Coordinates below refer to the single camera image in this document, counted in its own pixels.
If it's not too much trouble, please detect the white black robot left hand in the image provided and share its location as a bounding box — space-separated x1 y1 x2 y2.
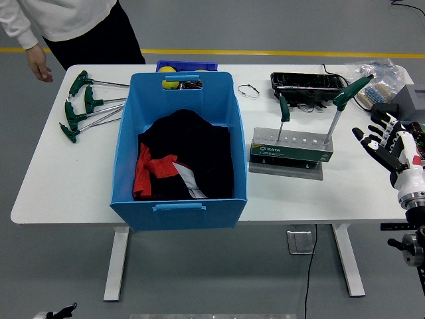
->
35 302 78 319

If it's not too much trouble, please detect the person's right hand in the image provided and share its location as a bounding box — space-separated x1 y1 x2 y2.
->
25 43 54 83

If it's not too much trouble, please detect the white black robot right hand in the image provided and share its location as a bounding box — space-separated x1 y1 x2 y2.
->
351 111 425 202

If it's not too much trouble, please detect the large green T-handle hex key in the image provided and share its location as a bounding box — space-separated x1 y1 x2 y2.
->
322 74 375 148

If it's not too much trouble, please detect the green grey hex key holder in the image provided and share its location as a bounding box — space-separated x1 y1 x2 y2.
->
248 127 334 181

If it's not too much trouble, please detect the small green T-handle hex key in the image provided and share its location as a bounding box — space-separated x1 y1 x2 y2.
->
276 94 292 142

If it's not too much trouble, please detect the grey box device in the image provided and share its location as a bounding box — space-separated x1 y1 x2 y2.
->
391 84 425 122

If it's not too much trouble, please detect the light blue plastic storage box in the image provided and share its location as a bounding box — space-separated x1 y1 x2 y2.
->
109 71 248 233

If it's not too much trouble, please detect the black table control panel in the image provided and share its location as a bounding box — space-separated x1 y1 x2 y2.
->
380 222 425 231

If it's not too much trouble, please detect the person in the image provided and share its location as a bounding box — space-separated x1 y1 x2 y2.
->
0 0 146 83

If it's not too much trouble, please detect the black power adapter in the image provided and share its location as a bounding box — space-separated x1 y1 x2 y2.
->
371 102 400 123

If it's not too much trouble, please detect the white table leg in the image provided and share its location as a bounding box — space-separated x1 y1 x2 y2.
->
331 223 366 298
103 225 130 302

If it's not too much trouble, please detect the taped resistor bundle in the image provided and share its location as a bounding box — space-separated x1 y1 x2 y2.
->
357 82 398 110

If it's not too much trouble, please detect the clear plastic parts bag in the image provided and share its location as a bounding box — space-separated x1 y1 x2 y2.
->
345 58 408 96

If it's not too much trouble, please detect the metal floor plate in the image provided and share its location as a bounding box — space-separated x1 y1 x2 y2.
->
286 230 315 255

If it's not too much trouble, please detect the yellow ball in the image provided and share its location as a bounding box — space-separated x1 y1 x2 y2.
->
157 66 182 90

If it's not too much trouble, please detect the black plastic tray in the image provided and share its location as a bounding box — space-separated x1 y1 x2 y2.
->
270 72 348 110

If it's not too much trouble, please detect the dark blue plastic bin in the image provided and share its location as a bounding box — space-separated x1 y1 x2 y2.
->
155 60 220 72

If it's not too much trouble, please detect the black and red clothing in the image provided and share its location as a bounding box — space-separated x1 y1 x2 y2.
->
132 109 235 201

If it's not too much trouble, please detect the thin black cord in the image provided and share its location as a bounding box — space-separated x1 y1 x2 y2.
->
321 63 373 114

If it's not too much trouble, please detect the black floor cable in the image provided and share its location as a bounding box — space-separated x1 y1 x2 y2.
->
303 224 319 319

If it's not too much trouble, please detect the black cable loop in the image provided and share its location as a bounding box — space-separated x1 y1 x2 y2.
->
390 0 425 16

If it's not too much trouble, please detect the thin wire loop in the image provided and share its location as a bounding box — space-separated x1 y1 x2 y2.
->
236 84 261 99

